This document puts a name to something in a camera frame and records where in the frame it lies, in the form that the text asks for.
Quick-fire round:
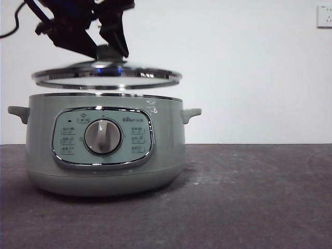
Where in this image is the glass lid with green knob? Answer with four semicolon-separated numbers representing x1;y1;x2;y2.
31;44;183;91

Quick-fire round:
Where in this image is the pale green electric pot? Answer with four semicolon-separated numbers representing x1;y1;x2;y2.
7;92;202;197

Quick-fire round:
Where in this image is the black cable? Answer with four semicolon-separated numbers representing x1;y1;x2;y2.
0;0;27;39

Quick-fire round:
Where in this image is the white wall socket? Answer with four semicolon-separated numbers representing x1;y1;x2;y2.
316;4;332;29

